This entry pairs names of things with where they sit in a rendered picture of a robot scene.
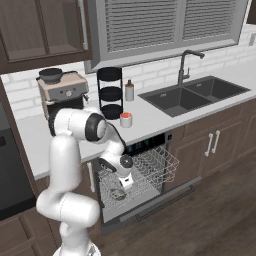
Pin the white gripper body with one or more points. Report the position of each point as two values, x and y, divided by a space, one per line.
127 187

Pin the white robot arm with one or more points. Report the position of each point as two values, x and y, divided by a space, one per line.
66 166

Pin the grey dishwasher door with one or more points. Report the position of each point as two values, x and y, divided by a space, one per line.
156 203

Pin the dishwasher with dark control panel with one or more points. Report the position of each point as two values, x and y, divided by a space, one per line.
150 142

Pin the grey cup with red inside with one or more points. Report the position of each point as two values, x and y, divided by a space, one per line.
126 120

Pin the dark wood cupboard door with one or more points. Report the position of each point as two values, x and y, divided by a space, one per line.
230 143
190 156

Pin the black three-tier round stand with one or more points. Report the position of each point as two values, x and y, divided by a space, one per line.
110 95

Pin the grey soap dispenser bottle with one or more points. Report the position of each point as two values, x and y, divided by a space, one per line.
129 91

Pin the dark wood false drawer front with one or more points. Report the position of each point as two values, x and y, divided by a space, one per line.
213 121

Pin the dark grey double sink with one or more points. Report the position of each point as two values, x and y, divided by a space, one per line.
193 95

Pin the black oven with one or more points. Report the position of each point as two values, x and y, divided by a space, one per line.
13 166

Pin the beige and black coffee machine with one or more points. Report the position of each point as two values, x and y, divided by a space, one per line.
65 88

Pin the dark grey tap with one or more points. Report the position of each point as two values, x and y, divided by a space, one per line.
182 68

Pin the dark wood corner base cupboard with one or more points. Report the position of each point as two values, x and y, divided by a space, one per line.
250 130

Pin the grey window with blinds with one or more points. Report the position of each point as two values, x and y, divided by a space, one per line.
166 26

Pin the white wall socket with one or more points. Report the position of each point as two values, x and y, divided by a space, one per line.
252 40

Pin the dark wood small wall cupboard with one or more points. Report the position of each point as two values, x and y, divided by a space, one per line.
252 11

